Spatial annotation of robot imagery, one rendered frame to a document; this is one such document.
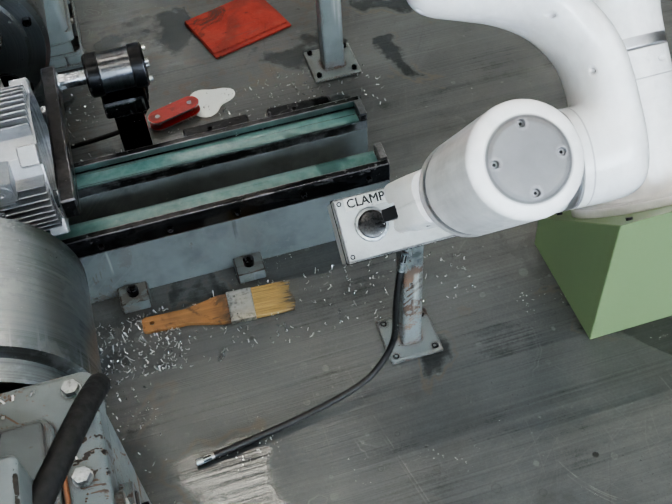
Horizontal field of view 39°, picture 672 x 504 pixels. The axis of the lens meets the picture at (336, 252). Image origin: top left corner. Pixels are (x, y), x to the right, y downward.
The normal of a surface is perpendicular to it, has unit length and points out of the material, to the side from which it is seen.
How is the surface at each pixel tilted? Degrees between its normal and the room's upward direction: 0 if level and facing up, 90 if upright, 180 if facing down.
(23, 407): 0
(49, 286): 54
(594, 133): 20
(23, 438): 0
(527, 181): 38
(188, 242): 90
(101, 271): 90
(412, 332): 90
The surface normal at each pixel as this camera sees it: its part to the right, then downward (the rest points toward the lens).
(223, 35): -0.07, -0.64
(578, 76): -0.91, 0.30
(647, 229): 0.29, 0.73
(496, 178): 0.04, -0.01
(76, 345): 0.85, -0.49
